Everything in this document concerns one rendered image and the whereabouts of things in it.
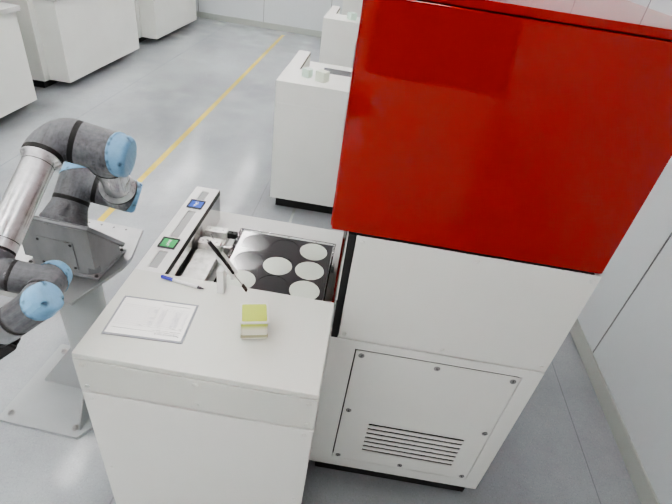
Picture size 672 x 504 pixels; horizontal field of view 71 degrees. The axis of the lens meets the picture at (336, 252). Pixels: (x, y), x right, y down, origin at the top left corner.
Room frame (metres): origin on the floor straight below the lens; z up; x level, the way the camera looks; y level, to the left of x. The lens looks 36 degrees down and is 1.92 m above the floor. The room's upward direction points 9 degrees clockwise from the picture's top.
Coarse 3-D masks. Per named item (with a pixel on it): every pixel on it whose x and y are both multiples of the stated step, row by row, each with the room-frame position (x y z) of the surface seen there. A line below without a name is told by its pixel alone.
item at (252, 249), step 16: (240, 240) 1.39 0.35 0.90; (256, 240) 1.41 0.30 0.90; (272, 240) 1.43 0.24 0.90; (288, 240) 1.44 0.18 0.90; (240, 256) 1.30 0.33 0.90; (256, 256) 1.32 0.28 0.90; (272, 256) 1.33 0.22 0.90; (288, 256) 1.34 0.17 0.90; (256, 272) 1.23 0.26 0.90; (288, 272) 1.26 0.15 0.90; (256, 288) 1.15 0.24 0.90; (272, 288) 1.16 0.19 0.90; (288, 288) 1.17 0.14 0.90; (320, 288) 1.20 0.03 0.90
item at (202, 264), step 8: (224, 240) 1.41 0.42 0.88; (224, 248) 1.39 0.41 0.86; (200, 256) 1.29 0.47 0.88; (208, 256) 1.30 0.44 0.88; (216, 256) 1.30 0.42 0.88; (192, 264) 1.24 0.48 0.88; (200, 264) 1.25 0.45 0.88; (208, 264) 1.25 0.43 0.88; (184, 272) 1.19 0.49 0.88; (192, 272) 1.20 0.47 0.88; (200, 272) 1.21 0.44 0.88; (208, 272) 1.21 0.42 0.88
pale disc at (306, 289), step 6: (294, 282) 1.21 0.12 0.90; (300, 282) 1.21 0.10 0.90; (306, 282) 1.22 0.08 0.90; (294, 288) 1.18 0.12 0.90; (300, 288) 1.18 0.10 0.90; (306, 288) 1.19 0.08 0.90; (312, 288) 1.19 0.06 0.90; (318, 288) 1.20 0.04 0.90; (294, 294) 1.15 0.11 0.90; (300, 294) 1.15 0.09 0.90; (306, 294) 1.16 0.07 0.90; (312, 294) 1.16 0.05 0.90; (318, 294) 1.17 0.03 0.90
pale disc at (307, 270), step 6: (300, 264) 1.31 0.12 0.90; (306, 264) 1.31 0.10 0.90; (312, 264) 1.32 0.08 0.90; (318, 264) 1.33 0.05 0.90; (300, 270) 1.28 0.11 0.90; (306, 270) 1.28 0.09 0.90; (312, 270) 1.29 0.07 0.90; (318, 270) 1.29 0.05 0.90; (300, 276) 1.24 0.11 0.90; (306, 276) 1.25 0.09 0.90; (312, 276) 1.25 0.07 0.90; (318, 276) 1.26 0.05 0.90
